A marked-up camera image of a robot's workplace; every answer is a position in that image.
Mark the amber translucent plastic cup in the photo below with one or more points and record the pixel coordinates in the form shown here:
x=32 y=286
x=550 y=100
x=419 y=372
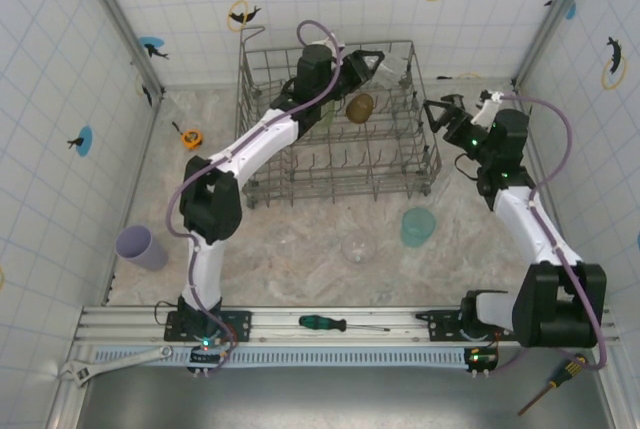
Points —
x=360 y=108

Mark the teal translucent plastic cup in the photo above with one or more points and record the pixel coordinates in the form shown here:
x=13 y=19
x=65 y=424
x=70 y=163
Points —
x=417 y=229

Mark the purple plastic cup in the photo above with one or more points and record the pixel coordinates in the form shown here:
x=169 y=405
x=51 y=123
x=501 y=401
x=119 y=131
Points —
x=145 y=251

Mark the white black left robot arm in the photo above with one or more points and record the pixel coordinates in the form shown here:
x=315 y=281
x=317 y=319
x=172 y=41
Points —
x=250 y=144

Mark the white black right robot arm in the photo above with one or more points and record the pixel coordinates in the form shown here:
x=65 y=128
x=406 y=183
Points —
x=530 y=229

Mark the orange tape measure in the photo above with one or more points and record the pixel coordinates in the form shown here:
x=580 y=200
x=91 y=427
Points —
x=191 y=139

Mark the blue oval shark sticker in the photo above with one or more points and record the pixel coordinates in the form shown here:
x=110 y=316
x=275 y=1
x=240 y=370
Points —
x=149 y=42

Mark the blue oval fish sticker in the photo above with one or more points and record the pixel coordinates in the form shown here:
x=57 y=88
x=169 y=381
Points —
x=86 y=141

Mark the silver adjustable wrench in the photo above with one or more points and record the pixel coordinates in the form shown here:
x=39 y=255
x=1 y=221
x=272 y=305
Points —
x=80 y=371

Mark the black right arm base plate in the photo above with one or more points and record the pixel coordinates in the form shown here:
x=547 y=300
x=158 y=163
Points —
x=440 y=324

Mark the aluminium side rail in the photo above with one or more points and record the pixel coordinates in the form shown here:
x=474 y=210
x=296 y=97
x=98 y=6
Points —
x=132 y=199

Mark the aluminium mounting rail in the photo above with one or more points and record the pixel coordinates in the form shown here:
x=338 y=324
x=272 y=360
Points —
x=280 y=316

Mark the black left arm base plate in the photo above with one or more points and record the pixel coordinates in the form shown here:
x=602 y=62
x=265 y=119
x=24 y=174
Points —
x=240 y=321

